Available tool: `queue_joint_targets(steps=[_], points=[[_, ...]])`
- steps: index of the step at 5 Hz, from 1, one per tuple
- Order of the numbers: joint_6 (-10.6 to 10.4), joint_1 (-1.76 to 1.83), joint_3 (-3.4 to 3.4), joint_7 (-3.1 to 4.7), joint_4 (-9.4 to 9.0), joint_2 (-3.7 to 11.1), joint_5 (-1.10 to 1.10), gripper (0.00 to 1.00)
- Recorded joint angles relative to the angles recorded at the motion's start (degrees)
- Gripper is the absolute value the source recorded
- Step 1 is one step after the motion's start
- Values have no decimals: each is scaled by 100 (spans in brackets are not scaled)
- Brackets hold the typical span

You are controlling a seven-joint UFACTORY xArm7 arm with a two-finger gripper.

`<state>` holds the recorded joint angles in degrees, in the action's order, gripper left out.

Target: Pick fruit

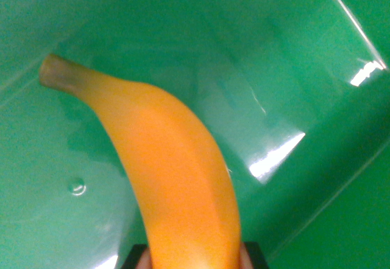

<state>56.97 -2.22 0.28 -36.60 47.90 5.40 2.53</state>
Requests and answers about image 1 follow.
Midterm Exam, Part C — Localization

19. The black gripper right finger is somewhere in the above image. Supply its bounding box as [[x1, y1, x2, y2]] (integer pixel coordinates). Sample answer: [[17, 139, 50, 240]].
[[238, 242, 271, 269]]

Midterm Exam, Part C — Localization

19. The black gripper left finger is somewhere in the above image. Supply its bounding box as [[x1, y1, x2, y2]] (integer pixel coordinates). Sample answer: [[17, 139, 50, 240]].
[[121, 244, 153, 269]]

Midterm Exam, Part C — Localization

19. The yellow banana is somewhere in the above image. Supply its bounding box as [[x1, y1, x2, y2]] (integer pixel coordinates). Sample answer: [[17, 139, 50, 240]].
[[38, 54, 243, 269]]

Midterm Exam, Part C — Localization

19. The green plastic bin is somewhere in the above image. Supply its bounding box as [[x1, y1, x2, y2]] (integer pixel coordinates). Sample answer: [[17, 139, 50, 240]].
[[0, 0, 390, 269]]

